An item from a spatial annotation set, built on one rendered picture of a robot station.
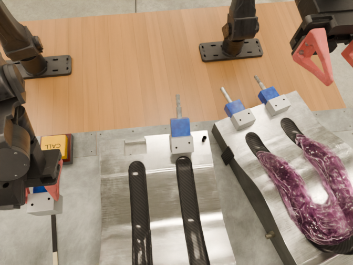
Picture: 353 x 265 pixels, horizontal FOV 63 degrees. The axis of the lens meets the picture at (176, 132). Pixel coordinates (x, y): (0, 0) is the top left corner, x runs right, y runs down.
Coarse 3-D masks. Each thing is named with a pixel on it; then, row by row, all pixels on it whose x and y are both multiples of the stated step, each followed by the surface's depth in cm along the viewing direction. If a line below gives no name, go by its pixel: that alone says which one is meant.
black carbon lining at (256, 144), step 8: (288, 120) 78; (288, 128) 77; (296, 128) 77; (248, 136) 75; (256, 136) 75; (288, 136) 75; (248, 144) 74; (256, 144) 74; (296, 144) 73; (256, 152) 73; (352, 240) 64; (320, 248) 63; (328, 248) 63; (336, 248) 63; (344, 248) 63; (352, 248) 63
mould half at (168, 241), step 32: (128, 160) 67; (160, 160) 67; (192, 160) 68; (128, 192) 64; (160, 192) 65; (128, 224) 62; (160, 224) 62; (224, 224) 62; (128, 256) 57; (160, 256) 57; (224, 256) 56
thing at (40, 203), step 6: (42, 186) 58; (36, 192) 57; (42, 192) 56; (48, 192) 56; (30, 198) 55; (36, 198) 55; (42, 198) 55; (48, 198) 56; (60, 198) 59; (30, 204) 55; (36, 204) 55; (42, 204) 55; (48, 204) 55; (54, 204) 55; (60, 204) 59; (30, 210) 54; (36, 210) 54; (42, 210) 55; (48, 210) 55; (54, 210) 55; (60, 210) 59
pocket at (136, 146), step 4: (124, 140) 69; (128, 140) 71; (132, 140) 71; (136, 140) 71; (140, 140) 71; (144, 140) 71; (124, 144) 71; (128, 144) 71; (132, 144) 72; (136, 144) 72; (140, 144) 72; (144, 144) 72; (124, 148) 70; (128, 148) 71; (132, 148) 71; (136, 148) 71; (140, 148) 71; (144, 148) 71; (124, 152) 69; (128, 152) 71; (132, 152) 71; (136, 152) 71; (140, 152) 71; (144, 152) 71
